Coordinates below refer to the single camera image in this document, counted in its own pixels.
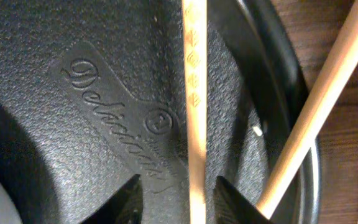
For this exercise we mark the round black serving tray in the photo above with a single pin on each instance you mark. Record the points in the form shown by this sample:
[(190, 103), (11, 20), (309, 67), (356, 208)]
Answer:
[(93, 92)]

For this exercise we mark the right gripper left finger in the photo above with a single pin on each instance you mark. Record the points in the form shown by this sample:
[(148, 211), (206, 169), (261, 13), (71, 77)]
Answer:
[(124, 207)]

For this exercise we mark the wooden chopstick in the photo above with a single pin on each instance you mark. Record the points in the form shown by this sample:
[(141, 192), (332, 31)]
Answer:
[(335, 73), (195, 64)]

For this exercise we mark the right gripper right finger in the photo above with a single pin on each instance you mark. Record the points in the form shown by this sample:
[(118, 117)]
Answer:
[(232, 208)]

